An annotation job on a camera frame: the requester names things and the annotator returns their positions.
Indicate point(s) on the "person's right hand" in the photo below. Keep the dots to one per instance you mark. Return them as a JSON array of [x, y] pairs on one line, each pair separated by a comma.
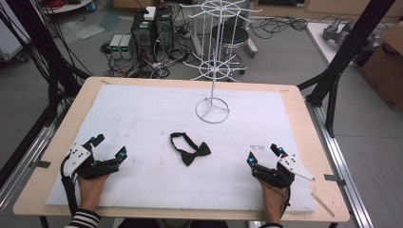
[[272, 199]]

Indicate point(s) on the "white box device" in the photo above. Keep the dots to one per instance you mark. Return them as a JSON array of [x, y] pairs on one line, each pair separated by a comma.
[[149, 12]]

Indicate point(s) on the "black round stool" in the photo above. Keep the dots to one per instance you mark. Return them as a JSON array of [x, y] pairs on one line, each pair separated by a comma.
[[229, 35]]

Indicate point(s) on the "white foam mat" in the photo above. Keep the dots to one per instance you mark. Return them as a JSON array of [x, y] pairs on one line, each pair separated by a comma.
[[152, 110]]

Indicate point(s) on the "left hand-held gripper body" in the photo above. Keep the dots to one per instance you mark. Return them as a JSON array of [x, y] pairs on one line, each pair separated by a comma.
[[79, 156]]

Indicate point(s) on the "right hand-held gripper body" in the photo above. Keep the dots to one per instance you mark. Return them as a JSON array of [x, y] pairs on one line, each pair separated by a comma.
[[275, 175]]

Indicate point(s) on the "black bow tie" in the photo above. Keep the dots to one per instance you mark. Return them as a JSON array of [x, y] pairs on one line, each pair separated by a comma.
[[190, 156]]

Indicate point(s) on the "cardboard box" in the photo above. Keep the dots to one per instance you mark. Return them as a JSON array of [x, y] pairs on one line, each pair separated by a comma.
[[385, 69]]

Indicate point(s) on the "aluminium rail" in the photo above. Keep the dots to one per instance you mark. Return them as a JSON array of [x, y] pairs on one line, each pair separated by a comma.
[[28, 158], [342, 164]]

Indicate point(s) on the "blue tape roll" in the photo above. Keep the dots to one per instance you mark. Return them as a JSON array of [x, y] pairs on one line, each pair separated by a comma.
[[91, 5]]

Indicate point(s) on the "black computer tower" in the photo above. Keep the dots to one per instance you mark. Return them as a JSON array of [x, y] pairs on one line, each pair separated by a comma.
[[142, 34], [164, 28]]

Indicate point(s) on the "grey metal bracket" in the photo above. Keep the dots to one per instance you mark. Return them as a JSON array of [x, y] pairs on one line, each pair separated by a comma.
[[42, 164], [334, 179]]

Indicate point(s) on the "thin wooden stick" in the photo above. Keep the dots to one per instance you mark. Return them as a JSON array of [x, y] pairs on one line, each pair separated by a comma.
[[323, 205]]

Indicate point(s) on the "grey bench power supply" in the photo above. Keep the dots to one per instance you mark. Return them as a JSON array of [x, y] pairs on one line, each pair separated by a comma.
[[115, 46], [126, 47]]

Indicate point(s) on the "person's left hand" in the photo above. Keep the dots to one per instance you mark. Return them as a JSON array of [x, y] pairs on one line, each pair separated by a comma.
[[90, 191]]

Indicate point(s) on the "black metal frame post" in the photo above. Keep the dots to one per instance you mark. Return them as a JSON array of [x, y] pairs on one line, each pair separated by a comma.
[[47, 53], [348, 47]]

